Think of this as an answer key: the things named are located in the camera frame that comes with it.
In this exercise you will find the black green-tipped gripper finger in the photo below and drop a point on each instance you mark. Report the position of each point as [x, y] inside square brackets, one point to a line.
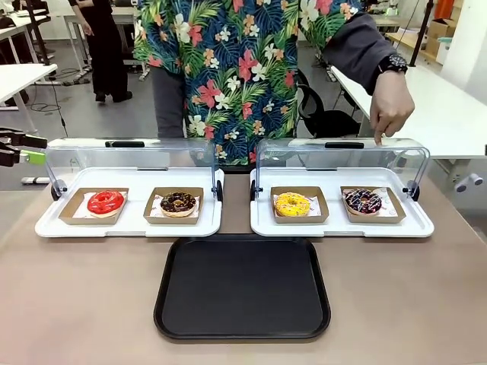
[34, 157]
[30, 142]

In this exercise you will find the clear display case lid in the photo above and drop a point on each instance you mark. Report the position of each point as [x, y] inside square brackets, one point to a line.
[342, 156]
[125, 156]

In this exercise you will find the person's left forearm grey sleeve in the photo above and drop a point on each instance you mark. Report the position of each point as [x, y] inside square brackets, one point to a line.
[357, 42]

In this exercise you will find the brown cardboard donut tray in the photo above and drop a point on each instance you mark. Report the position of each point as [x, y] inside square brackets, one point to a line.
[395, 216]
[68, 216]
[150, 218]
[321, 213]

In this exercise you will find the red glazed donut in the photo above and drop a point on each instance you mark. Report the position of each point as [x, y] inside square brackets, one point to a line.
[114, 203]

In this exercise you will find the chocolate sprinkled donut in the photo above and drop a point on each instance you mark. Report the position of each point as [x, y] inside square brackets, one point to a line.
[169, 207]

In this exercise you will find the black plastic serving tray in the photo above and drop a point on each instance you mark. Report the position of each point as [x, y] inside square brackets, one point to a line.
[243, 289]

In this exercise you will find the yellow glazed donut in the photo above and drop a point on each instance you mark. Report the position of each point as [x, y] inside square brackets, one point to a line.
[283, 207]

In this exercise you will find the dark purple drizzled donut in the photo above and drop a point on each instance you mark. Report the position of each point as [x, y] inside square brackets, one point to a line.
[354, 205]

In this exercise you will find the person's left hand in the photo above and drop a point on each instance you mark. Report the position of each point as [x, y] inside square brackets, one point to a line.
[392, 102]

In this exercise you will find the white table foot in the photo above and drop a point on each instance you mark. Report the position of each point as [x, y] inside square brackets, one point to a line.
[36, 180]

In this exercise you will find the white office table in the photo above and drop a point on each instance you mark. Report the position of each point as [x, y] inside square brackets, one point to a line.
[23, 78]

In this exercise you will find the white display case base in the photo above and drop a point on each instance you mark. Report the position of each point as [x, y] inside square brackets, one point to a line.
[338, 230]
[129, 230]

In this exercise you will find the person in black clothes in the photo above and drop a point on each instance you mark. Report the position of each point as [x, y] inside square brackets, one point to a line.
[104, 45]

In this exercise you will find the person in floral shirt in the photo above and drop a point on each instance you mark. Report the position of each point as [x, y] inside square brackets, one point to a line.
[236, 76]

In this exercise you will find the black office chair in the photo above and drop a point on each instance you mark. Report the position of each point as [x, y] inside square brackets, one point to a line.
[327, 118]

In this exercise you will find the black wristwatch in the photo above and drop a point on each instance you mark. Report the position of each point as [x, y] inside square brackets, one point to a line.
[393, 64]

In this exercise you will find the black stand pole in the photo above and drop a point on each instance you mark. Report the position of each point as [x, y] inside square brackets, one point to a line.
[418, 34]

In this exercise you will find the long white table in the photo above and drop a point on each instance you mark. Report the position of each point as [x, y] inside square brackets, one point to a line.
[445, 110]

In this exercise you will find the brown cardboard box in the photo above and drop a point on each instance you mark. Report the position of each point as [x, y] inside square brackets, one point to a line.
[439, 36]

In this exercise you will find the grey table leg caster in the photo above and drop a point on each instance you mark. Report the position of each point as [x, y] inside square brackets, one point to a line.
[470, 182]

